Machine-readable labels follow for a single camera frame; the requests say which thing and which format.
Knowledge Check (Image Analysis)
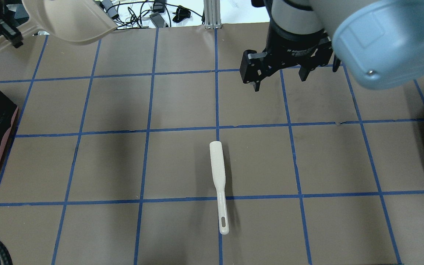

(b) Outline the white brush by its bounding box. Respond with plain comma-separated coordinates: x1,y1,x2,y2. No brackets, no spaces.
210,141,230,235

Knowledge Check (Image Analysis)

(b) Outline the white plastic dustpan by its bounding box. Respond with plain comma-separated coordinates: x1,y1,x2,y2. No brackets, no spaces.
0,0,117,52

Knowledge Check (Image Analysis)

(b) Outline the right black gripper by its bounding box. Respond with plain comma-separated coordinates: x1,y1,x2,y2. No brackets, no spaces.
239,22,340,92

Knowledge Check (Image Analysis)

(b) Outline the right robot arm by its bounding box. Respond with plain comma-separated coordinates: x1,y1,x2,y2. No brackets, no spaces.
240,0,424,91

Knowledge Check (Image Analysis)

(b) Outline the aluminium frame post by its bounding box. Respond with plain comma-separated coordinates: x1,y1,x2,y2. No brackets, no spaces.
203,0,222,29

